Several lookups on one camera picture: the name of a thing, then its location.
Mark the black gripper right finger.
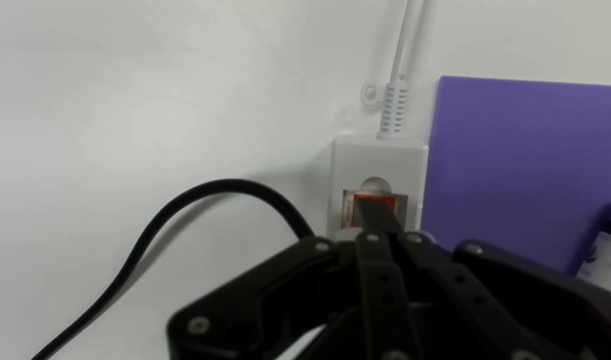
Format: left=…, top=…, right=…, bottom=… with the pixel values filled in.
left=377, top=196, right=611, bottom=360

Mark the black power cable with plug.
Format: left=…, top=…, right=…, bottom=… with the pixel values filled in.
left=30, top=175, right=317, bottom=360

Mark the purple mat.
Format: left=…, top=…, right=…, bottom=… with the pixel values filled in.
left=419, top=74, right=611, bottom=275

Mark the white power strip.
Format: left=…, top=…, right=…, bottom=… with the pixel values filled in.
left=325, top=130, right=431, bottom=246

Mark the white power strip cord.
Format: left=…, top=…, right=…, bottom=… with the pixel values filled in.
left=373, top=0, right=431, bottom=141

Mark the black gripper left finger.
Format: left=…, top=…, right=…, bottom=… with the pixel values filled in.
left=164, top=196, right=415, bottom=360

